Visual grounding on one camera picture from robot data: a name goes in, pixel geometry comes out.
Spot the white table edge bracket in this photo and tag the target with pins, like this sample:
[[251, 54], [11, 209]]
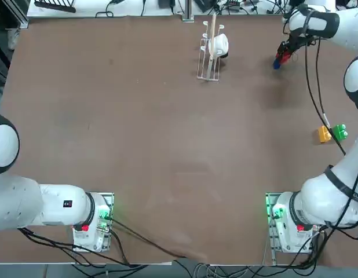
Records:
[[188, 19]]

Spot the blue wooden cube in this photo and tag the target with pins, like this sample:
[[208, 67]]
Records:
[[276, 65]]

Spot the aluminium frame rail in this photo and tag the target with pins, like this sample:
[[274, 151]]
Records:
[[22, 18]]

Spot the yellow toy brick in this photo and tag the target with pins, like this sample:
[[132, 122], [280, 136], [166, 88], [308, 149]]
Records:
[[323, 134]]

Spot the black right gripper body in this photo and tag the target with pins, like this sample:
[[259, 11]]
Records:
[[292, 43]]

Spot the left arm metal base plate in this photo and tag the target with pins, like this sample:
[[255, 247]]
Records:
[[109, 199]]

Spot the black hub with red ports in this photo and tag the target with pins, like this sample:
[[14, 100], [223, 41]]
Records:
[[232, 2]]

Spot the wooden stick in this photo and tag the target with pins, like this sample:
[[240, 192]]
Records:
[[213, 34]]

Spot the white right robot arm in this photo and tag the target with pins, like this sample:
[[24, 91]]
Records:
[[326, 202]]

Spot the black ribbed bar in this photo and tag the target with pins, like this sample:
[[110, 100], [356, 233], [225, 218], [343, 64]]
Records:
[[54, 5]]

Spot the grey camera post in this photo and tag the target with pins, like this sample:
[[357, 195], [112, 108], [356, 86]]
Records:
[[188, 7]]

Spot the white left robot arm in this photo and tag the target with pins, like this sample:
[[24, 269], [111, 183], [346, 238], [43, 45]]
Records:
[[22, 202]]

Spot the green toy brick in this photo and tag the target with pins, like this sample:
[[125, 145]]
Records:
[[340, 131]]

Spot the white ceramic cup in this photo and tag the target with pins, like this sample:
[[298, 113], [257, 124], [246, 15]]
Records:
[[221, 43]]

